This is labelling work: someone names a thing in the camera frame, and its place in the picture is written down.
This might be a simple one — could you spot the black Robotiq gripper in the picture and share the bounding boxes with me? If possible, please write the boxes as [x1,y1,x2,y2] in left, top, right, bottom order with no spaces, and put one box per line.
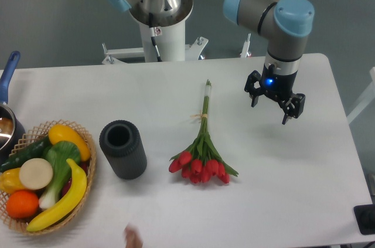
[244,66,306,125]

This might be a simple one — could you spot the red tulip bouquet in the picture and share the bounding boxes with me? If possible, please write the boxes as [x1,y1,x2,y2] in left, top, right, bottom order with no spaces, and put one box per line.
[168,80,238,184]

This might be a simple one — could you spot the dark grey ribbed vase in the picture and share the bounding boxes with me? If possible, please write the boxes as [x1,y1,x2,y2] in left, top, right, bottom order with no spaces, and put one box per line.
[99,120,147,180]

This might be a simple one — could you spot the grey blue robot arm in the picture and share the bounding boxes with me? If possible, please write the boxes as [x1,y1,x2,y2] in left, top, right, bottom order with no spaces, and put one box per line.
[107,0,315,120]

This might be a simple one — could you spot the person's hand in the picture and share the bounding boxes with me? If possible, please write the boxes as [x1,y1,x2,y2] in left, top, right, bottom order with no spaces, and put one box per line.
[124,225,144,248]

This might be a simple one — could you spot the black device at edge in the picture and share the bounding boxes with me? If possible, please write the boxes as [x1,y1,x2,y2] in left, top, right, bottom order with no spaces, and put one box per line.
[353,204,375,235]

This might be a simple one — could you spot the red fruit in basket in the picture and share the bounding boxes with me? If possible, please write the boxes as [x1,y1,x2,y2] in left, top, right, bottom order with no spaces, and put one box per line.
[60,161,89,198]

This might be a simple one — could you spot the yellow banana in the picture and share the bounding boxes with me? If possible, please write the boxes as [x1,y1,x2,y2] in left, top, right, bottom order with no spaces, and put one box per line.
[26,158,87,232]

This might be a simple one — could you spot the yellow squash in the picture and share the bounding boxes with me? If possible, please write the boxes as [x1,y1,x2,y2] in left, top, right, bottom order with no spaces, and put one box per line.
[48,124,91,162]

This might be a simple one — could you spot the green bok choy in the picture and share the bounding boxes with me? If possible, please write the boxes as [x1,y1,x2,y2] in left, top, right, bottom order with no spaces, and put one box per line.
[39,141,81,210]

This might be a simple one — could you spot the woven wicker basket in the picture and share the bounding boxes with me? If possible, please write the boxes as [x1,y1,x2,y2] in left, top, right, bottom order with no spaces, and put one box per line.
[1,120,97,236]

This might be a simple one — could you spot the green cucumber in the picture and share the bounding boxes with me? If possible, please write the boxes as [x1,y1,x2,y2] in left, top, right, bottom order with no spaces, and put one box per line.
[1,136,52,172]

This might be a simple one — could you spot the beige round disc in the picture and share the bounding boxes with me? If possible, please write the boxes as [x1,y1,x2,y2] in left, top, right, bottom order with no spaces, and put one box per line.
[19,158,53,190]

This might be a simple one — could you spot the orange fruit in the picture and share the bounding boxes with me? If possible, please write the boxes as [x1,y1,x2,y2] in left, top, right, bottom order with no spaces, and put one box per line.
[6,190,39,219]

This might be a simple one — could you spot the yellow bell pepper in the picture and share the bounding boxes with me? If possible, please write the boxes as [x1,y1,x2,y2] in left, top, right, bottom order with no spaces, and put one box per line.
[1,168,27,194]

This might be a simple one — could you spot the white frame at right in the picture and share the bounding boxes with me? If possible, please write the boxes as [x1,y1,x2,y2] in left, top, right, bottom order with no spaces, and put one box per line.
[347,67,374,124]

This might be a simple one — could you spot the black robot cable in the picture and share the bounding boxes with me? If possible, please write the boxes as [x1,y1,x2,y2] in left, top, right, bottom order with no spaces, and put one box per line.
[148,12,163,63]

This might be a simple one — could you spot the blue handled saucepan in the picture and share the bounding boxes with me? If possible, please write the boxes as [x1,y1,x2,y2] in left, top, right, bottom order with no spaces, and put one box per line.
[1,51,25,164]

